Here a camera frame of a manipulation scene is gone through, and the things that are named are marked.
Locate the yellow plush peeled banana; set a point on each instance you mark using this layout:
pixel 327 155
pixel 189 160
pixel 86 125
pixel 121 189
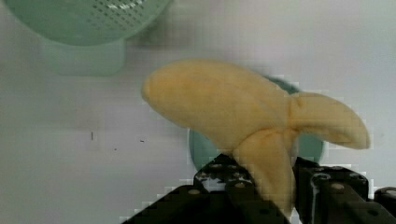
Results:
pixel 251 119

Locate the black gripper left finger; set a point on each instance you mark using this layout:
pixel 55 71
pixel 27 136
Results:
pixel 222 192

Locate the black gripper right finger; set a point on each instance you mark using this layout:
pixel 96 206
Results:
pixel 337 195

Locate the teal green mug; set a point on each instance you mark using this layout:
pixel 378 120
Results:
pixel 307 145

